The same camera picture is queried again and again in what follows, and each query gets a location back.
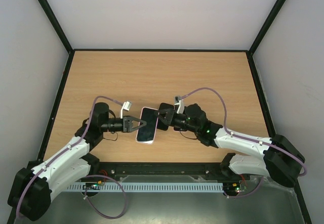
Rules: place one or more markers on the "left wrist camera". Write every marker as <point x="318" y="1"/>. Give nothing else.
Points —
<point x="125" y="107"/>

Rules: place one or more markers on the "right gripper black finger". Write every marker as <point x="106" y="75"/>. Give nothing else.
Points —
<point x="161" y="118"/>
<point x="166" y="111"/>

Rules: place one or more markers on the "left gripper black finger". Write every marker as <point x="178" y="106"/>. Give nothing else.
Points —
<point x="132" y="118"/>
<point x="136" y="125"/>

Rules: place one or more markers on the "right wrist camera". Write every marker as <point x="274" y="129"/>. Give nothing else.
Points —
<point x="179" y="105"/>

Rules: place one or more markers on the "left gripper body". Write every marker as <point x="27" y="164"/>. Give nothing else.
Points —
<point x="126" y="124"/>

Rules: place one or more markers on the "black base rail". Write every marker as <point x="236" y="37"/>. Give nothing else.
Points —
<point x="208" y="171"/>

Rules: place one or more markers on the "pink translucent phone case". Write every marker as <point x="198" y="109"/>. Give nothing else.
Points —
<point x="146" y="142"/>

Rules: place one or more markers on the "black phone case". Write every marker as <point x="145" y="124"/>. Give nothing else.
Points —
<point x="164" y="106"/>

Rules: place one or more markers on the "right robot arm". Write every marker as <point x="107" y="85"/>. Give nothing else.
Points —
<point x="275" y="157"/>

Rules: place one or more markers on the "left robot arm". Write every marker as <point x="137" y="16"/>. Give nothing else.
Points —
<point x="33" y="190"/>

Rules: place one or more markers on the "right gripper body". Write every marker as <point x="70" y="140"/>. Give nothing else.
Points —
<point x="169" y="117"/>

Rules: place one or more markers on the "light blue slotted cable duct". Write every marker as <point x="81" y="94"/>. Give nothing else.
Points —
<point x="149" y="187"/>

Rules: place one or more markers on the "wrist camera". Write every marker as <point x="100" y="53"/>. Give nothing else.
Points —
<point x="125" y="107"/>
<point x="179" y="105"/>

